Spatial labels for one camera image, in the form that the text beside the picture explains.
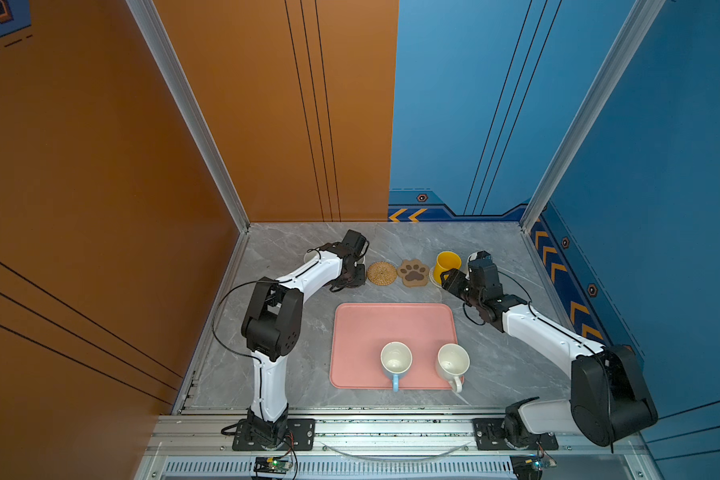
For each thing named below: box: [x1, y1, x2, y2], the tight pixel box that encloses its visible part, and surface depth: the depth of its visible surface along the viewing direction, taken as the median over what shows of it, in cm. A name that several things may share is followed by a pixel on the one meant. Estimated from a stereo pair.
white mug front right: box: [436, 343, 471, 393], surface depth 79 cm
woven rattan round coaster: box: [367, 261, 397, 286], surface depth 107 cm
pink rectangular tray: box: [329, 303, 458, 390], surface depth 93 cm
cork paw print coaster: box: [397, 259, 429, 287], surface depth 107 cm
